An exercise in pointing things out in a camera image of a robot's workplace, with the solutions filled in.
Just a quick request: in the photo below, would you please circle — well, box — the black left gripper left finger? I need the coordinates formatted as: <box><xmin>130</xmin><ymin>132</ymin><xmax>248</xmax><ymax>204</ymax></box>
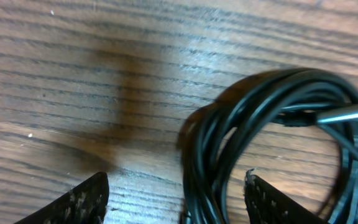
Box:
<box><xmin>15</xmin><ymin>172</ymin><xmax>109</xmax><ymax>224</ymax></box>

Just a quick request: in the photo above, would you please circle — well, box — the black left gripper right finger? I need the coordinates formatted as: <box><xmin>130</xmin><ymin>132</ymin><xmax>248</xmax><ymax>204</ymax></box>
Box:
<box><xmin>244</xmin><ymin>170</ymin><xmax>326</xmax><ymax>224</ymax></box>

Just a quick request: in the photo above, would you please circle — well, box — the black USB cable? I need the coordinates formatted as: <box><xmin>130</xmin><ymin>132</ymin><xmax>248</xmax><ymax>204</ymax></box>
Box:
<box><xmin>175</xmin><ymin>67</ymin><xmax>358</xmax><ymax>224</ymax></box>

